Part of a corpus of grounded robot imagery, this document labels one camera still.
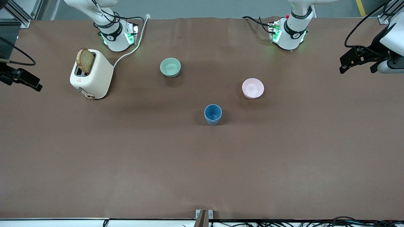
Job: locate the brown toast slice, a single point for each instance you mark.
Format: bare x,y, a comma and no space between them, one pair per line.
85,61

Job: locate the aluminium frame profile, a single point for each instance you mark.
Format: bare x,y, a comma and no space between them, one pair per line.
24,20

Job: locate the white table edge rail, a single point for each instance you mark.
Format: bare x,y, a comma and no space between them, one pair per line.
63,223

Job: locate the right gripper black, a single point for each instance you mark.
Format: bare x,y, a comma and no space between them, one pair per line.
7,75

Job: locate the mint green bowl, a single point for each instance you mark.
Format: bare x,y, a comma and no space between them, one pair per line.
170,67

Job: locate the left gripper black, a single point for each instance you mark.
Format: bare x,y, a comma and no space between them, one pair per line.
376,45

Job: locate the brown table cover sheet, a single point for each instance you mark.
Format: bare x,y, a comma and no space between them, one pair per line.
189,173

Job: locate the metal table edge bracket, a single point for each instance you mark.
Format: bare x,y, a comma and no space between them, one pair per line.
199,214

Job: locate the cream white toaster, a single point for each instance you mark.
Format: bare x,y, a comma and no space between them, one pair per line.
98,77

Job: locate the blue ribbed plastic cup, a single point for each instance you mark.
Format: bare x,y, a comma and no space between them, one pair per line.
213,123
213,112

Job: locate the pale pink bowl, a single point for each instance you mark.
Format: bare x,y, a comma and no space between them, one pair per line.
252,89

